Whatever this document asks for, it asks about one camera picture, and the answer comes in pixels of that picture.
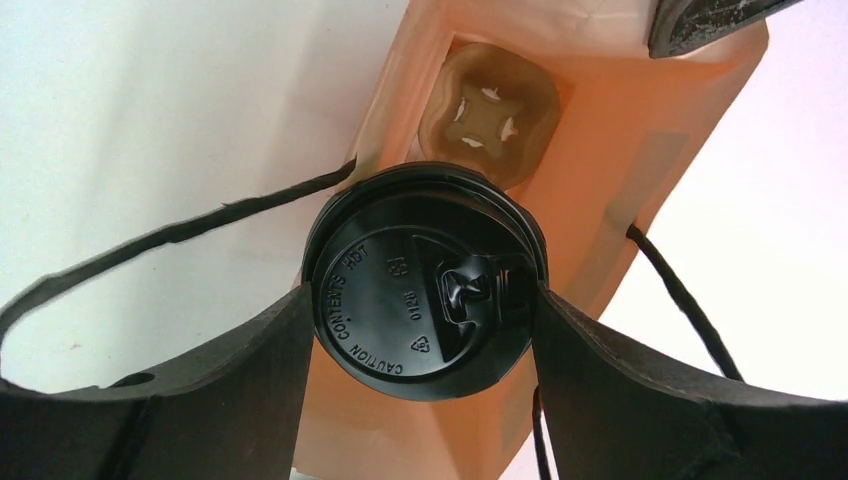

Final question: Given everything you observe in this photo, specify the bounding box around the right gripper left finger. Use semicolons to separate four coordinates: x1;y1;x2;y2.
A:
1;285;313;479

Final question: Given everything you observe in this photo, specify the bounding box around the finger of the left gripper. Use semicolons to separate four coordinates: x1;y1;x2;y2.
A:
647;0;800;59

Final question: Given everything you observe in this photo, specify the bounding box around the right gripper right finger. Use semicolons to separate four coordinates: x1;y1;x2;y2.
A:
533;288;847;479

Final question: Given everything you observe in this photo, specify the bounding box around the orange paper bag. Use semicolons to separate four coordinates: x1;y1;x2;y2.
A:
0;0;771;480

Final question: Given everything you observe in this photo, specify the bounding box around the black coffee cup lid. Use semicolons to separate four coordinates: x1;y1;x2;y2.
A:
301;162;549;402

